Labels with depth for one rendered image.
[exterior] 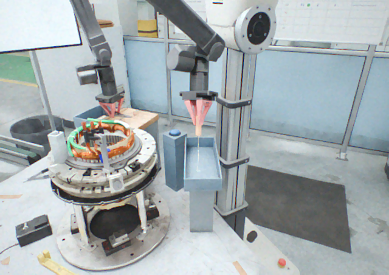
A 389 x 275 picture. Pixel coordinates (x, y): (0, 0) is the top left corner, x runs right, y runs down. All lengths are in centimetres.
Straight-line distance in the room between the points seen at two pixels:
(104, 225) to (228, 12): 83
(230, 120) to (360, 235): 157
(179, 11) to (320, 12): 218
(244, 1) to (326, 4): 194
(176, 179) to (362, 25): 215
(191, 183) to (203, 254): 27
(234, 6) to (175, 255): 79
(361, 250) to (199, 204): 152
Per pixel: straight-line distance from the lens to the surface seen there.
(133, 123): 112
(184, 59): 76
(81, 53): 321
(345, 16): 278
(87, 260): 98
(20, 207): 131
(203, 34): 74
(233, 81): 99
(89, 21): 103
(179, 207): 111
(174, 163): 110
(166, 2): 67
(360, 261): 220
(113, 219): 111
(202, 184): 79
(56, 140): 83
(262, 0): 91
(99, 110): 135
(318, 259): 210
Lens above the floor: 153
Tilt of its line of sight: 26 degrees down
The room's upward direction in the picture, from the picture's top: straight up
